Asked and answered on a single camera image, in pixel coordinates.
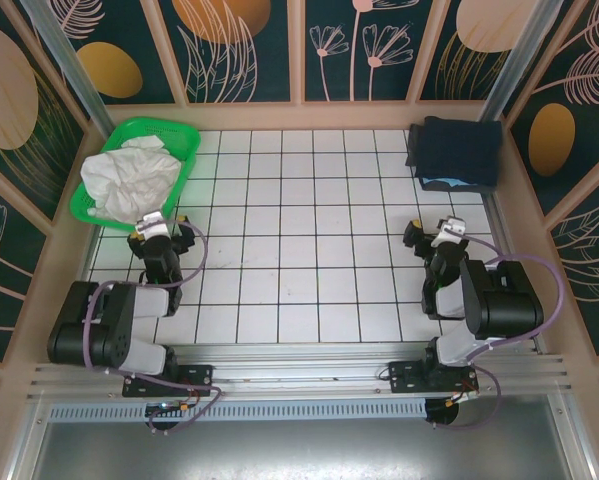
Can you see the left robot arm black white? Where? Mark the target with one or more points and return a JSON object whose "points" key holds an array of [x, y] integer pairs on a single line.
{"points": [[104, 325]]}

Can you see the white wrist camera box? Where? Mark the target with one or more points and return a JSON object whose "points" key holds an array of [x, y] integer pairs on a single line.
{"points": [[153, 226], [449, 231]]}

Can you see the white t-shirt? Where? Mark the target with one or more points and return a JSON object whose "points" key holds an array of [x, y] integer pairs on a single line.
{"points": [[129, 180]]}

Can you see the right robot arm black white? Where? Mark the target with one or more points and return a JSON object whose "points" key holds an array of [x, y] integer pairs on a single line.
{"points": [[504, 305]]}

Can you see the light blue folded t-shirt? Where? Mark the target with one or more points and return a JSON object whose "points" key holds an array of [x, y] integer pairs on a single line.
{"points": [[449, 182]]}

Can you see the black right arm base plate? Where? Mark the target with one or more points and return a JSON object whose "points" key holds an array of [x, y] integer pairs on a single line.
{"points": [[404, 375]]}

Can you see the grey metal sheet panel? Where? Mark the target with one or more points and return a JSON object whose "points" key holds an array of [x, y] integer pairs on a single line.
{"points": [[299, 450]]}

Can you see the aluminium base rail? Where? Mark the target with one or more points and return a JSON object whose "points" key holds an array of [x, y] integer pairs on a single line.
{"points": [[299, 360]]}

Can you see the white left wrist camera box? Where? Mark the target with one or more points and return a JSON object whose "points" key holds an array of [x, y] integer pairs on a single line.
{"points": [[153, 226]]}

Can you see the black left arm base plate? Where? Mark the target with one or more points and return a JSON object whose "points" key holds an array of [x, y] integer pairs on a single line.
{"points": [[194, 377]]}

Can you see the green plastic basket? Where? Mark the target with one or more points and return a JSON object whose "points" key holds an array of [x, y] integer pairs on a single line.
{"points": [[129, 127]]}

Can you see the grey folded t-shirt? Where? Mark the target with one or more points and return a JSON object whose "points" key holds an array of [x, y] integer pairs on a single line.
{"points": [[411, 150]]}

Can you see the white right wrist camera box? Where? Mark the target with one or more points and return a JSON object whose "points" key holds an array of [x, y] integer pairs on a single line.
{"points": [[449, 231]]}

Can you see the navy blue t-shirt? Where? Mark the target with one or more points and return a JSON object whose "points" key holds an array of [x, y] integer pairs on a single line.
{"points": [[454, 145]]}

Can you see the aluminium frame post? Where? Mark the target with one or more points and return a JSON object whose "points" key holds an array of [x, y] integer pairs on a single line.
{"points": [[509, 70], [79, 80]]}

